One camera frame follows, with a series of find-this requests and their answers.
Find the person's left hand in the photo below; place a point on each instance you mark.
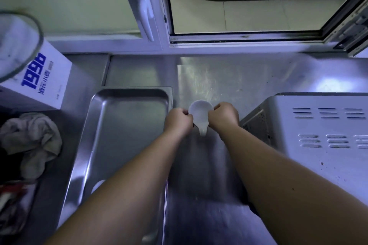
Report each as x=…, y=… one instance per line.
x=178, y=122

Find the white window frame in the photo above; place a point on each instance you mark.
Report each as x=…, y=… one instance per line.
x=155, y=0

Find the hinged white window sash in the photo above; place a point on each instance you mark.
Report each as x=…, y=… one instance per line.
x=350, y=29

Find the person's left forearm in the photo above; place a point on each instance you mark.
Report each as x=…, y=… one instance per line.
x=129, y=196

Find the white ceramic spoon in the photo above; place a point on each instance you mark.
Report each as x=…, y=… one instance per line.
x=96, y=187
x=201, y=115

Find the beige crumpled rag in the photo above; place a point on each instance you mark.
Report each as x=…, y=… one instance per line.
x=31, y=138

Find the stainless steel tray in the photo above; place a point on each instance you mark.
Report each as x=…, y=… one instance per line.
x=126, y=127

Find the person's right forearm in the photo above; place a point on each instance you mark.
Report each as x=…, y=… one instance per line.
x=287, y=190

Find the white box blue print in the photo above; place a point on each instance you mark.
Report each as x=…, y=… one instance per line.
x=49, y=87

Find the silver microwave black door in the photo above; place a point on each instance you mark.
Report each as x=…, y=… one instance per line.
x=325, y=155

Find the glass pot lid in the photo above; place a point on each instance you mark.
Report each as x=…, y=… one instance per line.
x=17, y=46

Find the person's right hand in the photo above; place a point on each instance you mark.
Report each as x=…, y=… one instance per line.
x=224, y=118

